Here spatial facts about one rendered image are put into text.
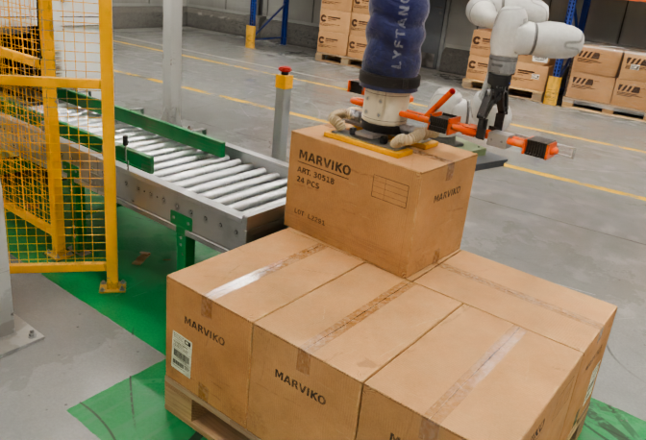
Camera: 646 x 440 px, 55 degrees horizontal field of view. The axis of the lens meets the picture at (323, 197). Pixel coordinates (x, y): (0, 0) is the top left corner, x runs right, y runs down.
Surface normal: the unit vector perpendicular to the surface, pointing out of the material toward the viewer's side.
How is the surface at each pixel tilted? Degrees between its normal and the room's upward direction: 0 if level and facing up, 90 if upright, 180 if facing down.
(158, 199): 90
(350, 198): 90
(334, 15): 88
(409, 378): 0
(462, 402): 0
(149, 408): 0
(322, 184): 90
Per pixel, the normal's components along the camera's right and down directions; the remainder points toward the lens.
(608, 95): -0.54, 0.25
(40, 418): 0.09, -0.93
